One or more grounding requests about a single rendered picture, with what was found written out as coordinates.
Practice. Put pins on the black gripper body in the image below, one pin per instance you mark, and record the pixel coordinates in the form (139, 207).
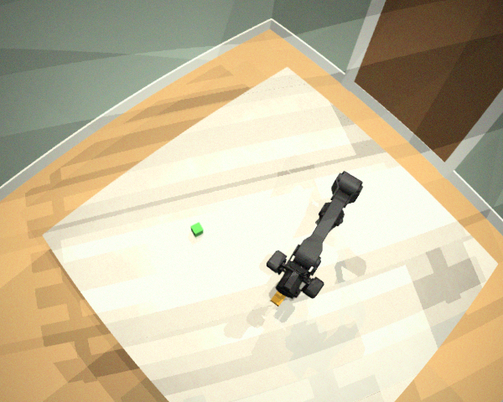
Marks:
(313, 285)

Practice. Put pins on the yellow bar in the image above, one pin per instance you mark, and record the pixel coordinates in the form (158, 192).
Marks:
(277, 298)

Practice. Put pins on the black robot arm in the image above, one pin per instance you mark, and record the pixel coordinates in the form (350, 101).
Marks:
(345, 190)

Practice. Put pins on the small green block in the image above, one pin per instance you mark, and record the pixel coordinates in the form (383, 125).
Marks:
(197, 229)

